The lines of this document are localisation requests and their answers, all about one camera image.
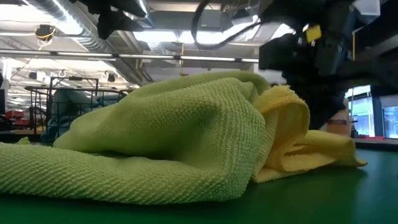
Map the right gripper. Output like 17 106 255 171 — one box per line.
258 0 355 131

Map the yellow microfiber towel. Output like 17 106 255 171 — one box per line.
251 85 368 184

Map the lime green microfiber towel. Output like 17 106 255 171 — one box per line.
0 70 271 205

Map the brown cardboard box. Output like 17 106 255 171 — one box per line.
325 99 351 138

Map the yellow tag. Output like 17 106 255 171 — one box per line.
303 24 323 44

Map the ceiling light strip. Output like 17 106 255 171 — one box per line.
0 49 259 63

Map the black ceiling device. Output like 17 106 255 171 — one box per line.
34 24 57 43

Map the red storage bin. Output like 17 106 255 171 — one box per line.
5 110 26 126

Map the black cable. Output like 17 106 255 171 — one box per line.
190 0 265 51

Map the silver ventilation duct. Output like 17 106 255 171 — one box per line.
27 0 147 85

